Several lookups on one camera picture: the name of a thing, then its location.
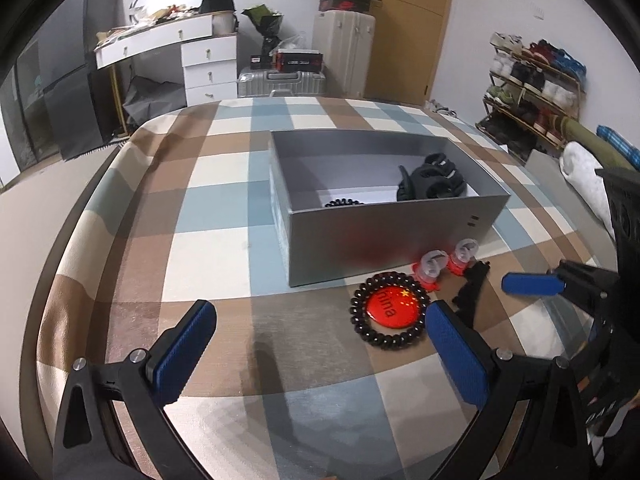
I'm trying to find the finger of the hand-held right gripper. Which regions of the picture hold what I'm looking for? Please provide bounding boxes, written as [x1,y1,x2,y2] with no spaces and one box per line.
[501,271,567,297]

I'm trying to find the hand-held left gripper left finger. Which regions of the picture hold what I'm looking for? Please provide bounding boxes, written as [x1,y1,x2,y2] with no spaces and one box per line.
[52,300,218,480]

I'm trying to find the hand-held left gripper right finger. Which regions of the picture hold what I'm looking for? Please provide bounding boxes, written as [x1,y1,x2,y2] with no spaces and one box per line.
[425,299,593,480]

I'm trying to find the small black hair clip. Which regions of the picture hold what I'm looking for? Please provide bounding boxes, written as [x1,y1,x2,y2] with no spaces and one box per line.
[451,260,490,328]

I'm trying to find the grey cardboard box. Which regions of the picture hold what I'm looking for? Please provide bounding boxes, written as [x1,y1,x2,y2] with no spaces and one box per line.
[268,130,512,288]

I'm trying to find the large black claw clip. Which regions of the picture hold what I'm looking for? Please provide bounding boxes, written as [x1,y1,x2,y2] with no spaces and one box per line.
[396,152,470,202]

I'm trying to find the red round badge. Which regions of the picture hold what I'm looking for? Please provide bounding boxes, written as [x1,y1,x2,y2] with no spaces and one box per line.
[366,287,419,329]

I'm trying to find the white rolled blanket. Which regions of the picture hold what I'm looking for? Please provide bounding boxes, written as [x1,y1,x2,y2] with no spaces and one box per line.
[558,141,617,232]

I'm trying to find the grey slab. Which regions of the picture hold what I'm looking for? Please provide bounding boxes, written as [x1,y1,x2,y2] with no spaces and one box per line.
[524,150,567,177]

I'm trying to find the checked tablecloth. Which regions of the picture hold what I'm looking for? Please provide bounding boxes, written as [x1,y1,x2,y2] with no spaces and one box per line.
[35,95,621,480]

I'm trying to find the green rolled mat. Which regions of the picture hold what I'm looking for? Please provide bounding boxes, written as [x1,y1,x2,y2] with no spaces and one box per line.
[554,119,637,172]

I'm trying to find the blue plaid roll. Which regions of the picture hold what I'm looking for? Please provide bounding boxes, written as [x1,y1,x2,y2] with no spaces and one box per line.
[596,125,640,169]

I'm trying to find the wooden shoe rack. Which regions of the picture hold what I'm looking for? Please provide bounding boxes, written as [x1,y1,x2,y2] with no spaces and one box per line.
[475,35,587,159]

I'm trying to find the rows of shoes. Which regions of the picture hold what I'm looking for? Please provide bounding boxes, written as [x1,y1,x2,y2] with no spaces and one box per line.
[477,32,587,156]

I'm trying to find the dark grey cloth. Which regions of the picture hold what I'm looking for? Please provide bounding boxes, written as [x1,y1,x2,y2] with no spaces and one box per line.
[122,75,189,124]

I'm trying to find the wooden door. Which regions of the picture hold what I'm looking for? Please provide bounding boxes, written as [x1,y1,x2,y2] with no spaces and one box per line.
[362,0,458,107]

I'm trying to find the glass door cabinet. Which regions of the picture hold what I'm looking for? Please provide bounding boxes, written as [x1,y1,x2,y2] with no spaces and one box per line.
[0,35,53,188]

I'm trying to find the silver suitcase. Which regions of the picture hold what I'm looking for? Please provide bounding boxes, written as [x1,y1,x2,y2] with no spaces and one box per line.
[237,66,327,99]

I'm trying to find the black refrigerator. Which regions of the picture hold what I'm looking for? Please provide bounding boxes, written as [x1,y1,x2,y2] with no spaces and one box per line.
[42,0,126,161]

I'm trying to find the white suitcase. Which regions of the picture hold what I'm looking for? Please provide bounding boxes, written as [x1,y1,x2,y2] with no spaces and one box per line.
[313,9,377,99]

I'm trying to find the white vanity desk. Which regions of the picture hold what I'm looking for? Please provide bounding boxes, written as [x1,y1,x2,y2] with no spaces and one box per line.
[95,12,239,107]

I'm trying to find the red and black box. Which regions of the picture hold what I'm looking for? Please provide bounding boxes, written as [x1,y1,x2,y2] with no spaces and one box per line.
[276,49,324,74]

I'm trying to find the white ribbed bin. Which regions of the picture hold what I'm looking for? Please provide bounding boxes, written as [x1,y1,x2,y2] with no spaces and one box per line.
[212,10,239,36]

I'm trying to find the desk clutter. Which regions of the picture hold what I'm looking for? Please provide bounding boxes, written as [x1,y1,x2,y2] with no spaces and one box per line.
[96,3,202,42]

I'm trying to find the black wrapped bouquet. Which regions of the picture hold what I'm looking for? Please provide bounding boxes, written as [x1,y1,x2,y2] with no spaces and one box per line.
[242,4,285,56]

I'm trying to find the red ring with clear cap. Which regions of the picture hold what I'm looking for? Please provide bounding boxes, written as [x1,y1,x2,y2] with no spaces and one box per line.
[412,249,449,291]
[447,238,480,276]

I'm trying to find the black bead bracelet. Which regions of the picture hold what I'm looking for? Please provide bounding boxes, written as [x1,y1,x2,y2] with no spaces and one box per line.
[351,272,431,349]

